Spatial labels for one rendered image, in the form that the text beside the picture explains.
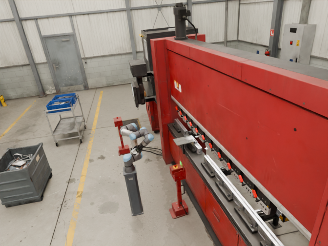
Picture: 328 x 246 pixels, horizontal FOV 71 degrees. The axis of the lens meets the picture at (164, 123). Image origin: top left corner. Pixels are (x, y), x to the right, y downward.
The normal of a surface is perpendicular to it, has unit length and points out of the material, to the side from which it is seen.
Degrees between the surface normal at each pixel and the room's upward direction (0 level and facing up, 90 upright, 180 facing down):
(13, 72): 90
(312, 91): 90
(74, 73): 90
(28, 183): 90
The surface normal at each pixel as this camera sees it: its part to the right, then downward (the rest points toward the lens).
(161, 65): 0.27, 0.40
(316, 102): -0.96, 0.19
